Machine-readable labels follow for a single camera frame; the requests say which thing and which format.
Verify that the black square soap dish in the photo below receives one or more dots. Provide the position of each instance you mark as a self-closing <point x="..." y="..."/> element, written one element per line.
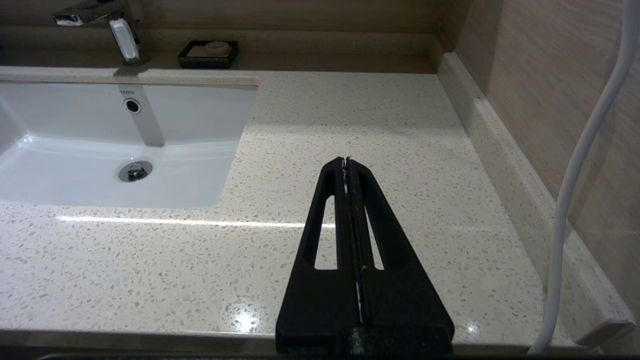
<point x="200" y="61"/>

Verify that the white ceramic sink basin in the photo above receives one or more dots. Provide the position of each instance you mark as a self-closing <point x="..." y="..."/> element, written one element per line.
<point x="65" y="185"/>

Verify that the chrome sink faucet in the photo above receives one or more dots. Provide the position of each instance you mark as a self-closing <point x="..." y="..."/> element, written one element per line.
<point x="127" y="45"/>

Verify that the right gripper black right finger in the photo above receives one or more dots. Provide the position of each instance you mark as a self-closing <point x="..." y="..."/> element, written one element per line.
<point x="400" y="305"/>

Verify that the chrome sink drain stopper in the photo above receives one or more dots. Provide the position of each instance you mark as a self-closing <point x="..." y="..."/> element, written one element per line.
<point x="135" y="171"/>

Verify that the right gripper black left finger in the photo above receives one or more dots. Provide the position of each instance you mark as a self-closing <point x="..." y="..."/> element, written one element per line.
<point x="310" y="305"/>

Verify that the round white soap bar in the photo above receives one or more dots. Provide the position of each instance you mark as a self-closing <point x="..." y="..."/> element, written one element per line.
<point x="218" y="47"/>

